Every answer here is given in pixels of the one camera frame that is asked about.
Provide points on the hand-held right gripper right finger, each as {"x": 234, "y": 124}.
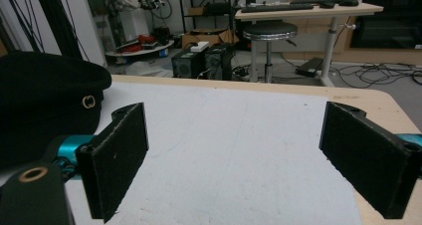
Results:
{"x": 368, "y": 158}

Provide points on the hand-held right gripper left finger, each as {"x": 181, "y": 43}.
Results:
{"x": 112, "y": 162}

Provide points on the black hat with gold emblem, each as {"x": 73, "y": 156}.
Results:
{"x": 43, "y": 99}

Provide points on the white plastic bag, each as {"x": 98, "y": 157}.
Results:
{"x": 146, "y": 68}

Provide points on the black flat device on floor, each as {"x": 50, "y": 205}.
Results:
{"x": 310, "y": 67}

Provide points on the white round platform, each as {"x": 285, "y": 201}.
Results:
{"x": 139, "y": 50}

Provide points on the white table mat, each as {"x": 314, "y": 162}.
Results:
{"x": 232, "y": 145}

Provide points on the black computer tower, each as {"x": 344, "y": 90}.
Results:
{"x": 219, "y": 61}
{"x": 185, "y": 64}

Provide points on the black glass cabinet front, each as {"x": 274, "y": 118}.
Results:
{"x": 388, "y": 22}

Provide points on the white small box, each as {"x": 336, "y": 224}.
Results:
{"x": 199, "y": 46}

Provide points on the light wooden desk white legs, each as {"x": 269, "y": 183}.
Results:
{"x": 338, "y": 11}

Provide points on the brown cardboard box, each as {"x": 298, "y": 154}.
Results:
{"x": 202, "y": 38}

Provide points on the black computer mouse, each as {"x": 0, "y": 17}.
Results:
{"x": 327, "y": 5}

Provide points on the black round stool chrome rim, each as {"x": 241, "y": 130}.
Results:
{"x": 270, "y": 31}

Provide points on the black keyboard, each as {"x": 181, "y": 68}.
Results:
{"x": 277, "y": 8}
{"x": 318, "y": 0}

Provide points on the black metal shelf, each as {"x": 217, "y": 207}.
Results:
{"x": 180, "y": 9}

